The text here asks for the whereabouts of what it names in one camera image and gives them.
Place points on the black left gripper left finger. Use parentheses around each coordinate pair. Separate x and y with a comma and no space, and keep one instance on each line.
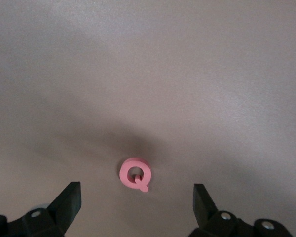
(51,222)

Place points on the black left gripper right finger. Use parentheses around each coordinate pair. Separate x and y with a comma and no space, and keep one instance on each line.
(217,224)

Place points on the pinkish red foam capital Q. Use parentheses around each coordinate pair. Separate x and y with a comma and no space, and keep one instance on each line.
(124,174)

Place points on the table cover sheet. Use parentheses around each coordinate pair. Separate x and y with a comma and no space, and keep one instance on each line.
(64,61)

